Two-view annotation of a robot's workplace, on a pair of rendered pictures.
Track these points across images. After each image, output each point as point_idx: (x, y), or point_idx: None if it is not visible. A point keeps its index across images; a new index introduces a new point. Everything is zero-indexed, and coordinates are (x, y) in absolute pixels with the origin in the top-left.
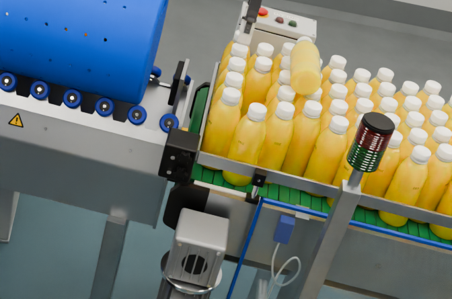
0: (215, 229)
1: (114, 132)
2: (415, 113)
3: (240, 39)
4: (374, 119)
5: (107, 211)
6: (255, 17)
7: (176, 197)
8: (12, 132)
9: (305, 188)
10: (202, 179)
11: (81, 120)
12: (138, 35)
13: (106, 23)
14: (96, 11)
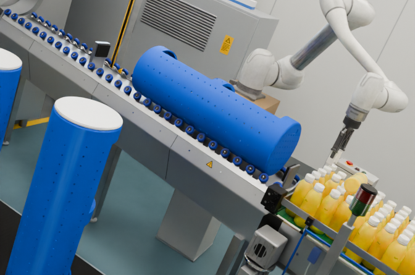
0: (277, 238)
1: (249, 182)
2: (412, 226)
3: (327, 160)
4: (367, 186)
5: (236, 231)
6: (336, 148)
7: (265, 219)
8: (206, 169)
9: (332, 236)
10: (282, 215)
11: (238, 172)
12: (274, 134)
13: (262, 125)
14: (260, 119)
